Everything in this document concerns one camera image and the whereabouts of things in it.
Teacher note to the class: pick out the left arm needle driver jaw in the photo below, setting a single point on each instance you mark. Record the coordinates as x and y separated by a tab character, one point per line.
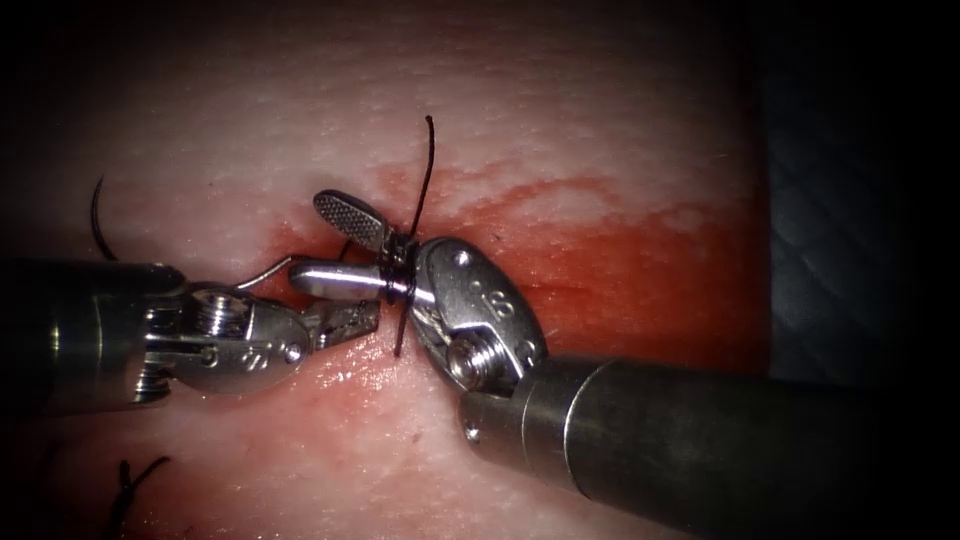
345	321

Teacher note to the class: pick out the right arm needle driver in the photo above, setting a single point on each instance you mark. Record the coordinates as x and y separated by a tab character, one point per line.
472	300

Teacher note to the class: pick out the right arm needle driver jaw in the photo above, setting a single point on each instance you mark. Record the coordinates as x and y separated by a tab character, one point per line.
352	214
337	279

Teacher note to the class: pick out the left arm needle driver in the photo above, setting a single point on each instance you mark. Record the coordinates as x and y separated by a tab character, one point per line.
240	352

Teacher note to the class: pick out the curved steel needle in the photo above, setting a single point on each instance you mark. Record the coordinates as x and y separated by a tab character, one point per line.
262	276

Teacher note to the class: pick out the black thread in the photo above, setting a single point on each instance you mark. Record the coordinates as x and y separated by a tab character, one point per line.
427	165

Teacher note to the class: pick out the dark left arm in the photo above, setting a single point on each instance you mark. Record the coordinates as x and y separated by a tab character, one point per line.
67	337

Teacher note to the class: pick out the dark right arm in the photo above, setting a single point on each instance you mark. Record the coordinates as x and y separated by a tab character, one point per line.
690	450

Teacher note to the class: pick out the black stitching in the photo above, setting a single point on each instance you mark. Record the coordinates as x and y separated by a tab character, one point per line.
124	487

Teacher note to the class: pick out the tissue pad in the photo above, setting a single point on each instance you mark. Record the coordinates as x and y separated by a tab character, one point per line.
585	135

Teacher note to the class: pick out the dark grid mat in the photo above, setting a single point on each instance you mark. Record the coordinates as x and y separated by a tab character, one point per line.
840	247

